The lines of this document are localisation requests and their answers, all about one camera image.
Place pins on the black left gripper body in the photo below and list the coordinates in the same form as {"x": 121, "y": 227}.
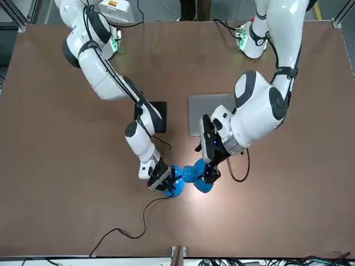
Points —
{"x": 208, "y": 138}

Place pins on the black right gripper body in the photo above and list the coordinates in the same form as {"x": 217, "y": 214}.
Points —
{"x": 159, "y": 177}

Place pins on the blue desk lamp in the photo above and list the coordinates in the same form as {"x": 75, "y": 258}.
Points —
{"x": 191, "y": 173}

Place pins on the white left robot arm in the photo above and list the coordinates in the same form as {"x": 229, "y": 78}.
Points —
{"x": 260, "y": 110}

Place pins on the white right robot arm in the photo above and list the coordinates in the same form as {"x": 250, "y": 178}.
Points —
{"x": 94, "y": 74}

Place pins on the silver laptop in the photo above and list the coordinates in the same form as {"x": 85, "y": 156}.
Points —
{"x": 197, "y": 110}

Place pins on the black mouse mat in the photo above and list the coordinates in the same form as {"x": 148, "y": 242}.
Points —
{"x": 163, "y": 110}

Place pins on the green lit connector board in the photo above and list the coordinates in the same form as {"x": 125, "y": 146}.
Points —
{"x": 241, "y": 36}
{"x": 116, "y": 41}

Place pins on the white box with yellow label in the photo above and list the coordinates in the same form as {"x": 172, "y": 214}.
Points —
{"x": 116, "y": 9}

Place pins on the aluminium camera mast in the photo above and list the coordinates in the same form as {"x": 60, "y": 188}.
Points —
{"x": 178, "y": 256}

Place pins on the aluminium frame rail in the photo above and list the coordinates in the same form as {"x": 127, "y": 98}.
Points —
{"x": 337, "y": 23}

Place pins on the aluminium frame corner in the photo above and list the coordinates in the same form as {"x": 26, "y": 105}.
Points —
{"x": 21, "y": 27}

